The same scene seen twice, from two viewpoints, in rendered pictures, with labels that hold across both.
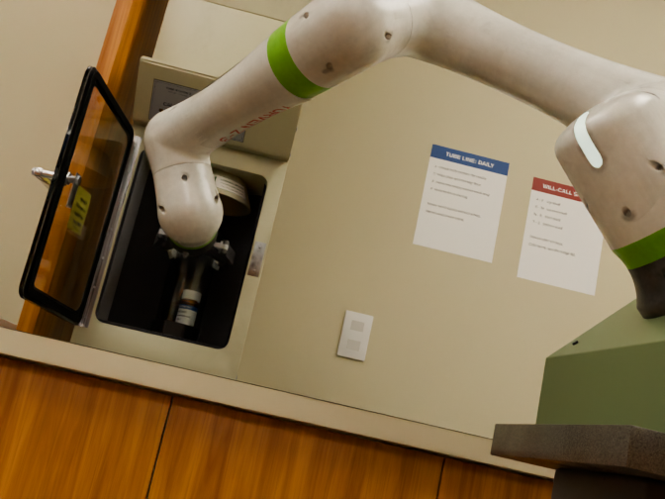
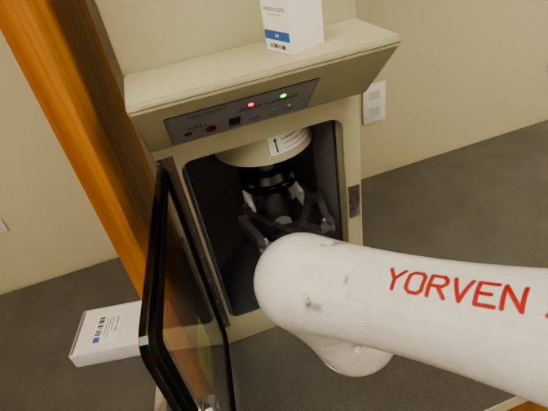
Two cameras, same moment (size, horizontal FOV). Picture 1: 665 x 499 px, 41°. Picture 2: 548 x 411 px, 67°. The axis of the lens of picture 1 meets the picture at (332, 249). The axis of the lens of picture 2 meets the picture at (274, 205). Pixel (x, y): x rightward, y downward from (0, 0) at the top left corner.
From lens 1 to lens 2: 1.44 m
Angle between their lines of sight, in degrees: 50
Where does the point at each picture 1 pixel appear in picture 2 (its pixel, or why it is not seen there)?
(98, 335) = (242, 324)
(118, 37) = (55, 81)
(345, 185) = not seen: outside the picture
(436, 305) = (435, 42)
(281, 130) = (361, 78)
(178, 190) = (355, 361)
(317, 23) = not seen: outside the picture
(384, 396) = (404, 134)
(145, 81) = (152, 126)
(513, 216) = not seen: outside the picture
